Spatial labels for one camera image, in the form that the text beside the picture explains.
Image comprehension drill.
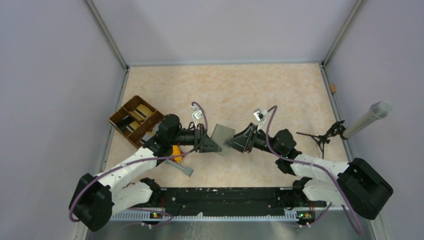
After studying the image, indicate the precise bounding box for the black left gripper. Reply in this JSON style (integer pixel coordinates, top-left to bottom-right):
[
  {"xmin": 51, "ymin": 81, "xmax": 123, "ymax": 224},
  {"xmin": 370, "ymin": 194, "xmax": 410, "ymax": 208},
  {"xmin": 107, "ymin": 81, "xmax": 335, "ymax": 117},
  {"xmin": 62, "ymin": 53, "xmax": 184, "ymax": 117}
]
[{"xmin": 170, "ymin": 123, "xmax": 222, "ymax": 153}]

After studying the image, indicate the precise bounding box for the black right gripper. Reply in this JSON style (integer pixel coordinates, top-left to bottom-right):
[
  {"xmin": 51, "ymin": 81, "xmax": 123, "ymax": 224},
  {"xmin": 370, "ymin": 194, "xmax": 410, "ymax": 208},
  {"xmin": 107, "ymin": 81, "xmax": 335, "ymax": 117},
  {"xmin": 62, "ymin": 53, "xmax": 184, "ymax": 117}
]
[{"xmin": 224, "ymin": 122, "xmax": 283, "ymax": 156}]

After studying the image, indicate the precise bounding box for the grey card holder wallet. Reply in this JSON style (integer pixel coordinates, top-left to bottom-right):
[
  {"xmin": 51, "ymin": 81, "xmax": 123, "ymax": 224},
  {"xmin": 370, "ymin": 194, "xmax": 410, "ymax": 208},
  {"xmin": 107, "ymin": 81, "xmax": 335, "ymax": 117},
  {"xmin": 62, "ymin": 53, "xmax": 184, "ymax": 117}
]
[{"xmin": 211, "ymin": 123, "xmax": 236, "ymax": 156}]

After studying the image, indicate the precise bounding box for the brown woven divided basket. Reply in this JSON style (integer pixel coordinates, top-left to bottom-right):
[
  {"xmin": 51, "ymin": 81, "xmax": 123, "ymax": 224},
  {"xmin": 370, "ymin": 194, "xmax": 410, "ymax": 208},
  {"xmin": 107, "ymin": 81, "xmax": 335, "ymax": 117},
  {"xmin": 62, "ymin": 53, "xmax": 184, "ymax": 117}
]
[{"xmin": 108, "ymin": 95, "xmax": 164, "ymax": 149}]

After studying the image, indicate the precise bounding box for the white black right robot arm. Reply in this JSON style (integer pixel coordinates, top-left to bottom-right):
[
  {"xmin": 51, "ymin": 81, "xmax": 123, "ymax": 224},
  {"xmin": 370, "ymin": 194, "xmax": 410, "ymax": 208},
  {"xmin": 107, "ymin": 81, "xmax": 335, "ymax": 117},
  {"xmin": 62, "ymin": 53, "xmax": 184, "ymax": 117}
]
[{"xmin": 224, "ymin": 123, "xmax": 394, "ymax": 220}]

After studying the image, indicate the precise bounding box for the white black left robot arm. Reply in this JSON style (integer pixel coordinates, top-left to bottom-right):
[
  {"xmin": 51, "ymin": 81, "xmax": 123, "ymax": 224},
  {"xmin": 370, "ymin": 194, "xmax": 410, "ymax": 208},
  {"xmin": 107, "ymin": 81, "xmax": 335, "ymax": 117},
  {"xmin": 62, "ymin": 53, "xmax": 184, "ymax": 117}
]
[{"xmin": 69, "ymin": 114, "xmax": 222, "ymax": 232}]

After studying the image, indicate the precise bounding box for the gold card in basket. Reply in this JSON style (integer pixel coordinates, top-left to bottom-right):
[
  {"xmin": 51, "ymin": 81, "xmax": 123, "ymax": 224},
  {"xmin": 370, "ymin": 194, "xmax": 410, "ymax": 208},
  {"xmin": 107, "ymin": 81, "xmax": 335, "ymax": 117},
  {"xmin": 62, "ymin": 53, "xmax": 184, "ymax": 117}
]
[{"xmin": 130, "ymin": 104, "xmax": 154, "ymax": 122}]

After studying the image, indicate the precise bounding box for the black shiny credit card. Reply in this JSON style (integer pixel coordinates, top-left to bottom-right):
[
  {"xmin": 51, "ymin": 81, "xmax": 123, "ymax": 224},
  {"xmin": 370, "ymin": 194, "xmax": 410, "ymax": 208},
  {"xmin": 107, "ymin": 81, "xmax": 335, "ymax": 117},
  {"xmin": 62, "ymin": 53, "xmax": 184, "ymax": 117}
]
[{"xmin": 116, "ymin": 116, "xmax": 140, "ymax": 133}]

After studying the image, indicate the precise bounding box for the grey plastic toy bolt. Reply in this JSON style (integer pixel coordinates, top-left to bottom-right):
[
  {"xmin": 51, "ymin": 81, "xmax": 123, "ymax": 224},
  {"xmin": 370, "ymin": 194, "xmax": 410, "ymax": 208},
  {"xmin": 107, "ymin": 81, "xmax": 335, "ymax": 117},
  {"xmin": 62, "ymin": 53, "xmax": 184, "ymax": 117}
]
[{"xmin": 165, "ymin": 159, "xmax": 194, "ymax": 177}]

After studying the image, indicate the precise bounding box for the small wooden block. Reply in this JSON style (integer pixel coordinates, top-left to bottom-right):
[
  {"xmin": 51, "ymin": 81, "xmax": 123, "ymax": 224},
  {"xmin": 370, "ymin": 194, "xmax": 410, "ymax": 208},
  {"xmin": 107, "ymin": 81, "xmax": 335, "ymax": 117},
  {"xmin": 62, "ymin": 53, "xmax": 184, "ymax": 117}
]
[{"xmin": 329, "ymin": 84, "xmax": 337, "ymax": 94}]

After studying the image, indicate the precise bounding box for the silver metal tube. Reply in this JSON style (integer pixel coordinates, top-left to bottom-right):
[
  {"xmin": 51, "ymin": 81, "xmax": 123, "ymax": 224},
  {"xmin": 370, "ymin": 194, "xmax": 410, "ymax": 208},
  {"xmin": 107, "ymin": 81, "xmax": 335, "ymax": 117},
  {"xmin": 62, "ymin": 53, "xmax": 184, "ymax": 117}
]
[{"xmin": 341, "ymin": 100, "xmax": 393, "ymax": 140}]

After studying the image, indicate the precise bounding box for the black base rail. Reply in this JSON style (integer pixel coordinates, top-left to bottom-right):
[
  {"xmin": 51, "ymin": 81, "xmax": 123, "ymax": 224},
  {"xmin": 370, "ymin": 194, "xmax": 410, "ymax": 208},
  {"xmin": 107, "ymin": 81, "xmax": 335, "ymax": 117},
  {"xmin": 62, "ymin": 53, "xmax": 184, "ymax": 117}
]
[{"xmin": 135, "ymin": 187, "xmax": 327, "ymax": 217}]

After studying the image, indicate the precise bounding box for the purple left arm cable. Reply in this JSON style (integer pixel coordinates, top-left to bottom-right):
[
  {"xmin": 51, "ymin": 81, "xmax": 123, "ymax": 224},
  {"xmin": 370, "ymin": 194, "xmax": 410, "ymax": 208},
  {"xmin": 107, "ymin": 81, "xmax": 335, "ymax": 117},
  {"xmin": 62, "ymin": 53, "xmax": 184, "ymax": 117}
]
[{"xmin": 68, "ymin": 101, "xmax": 209, "ymax": 223}]

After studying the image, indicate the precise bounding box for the black clamp bracket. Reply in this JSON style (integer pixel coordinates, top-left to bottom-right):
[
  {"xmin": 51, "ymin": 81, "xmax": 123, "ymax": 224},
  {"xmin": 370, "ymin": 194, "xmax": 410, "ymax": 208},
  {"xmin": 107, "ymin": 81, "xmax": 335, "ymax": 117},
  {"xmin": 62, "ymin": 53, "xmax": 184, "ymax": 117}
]
[{"xmin": 296, "ymin": 120, "xmax": 347, "ymax": 158}]

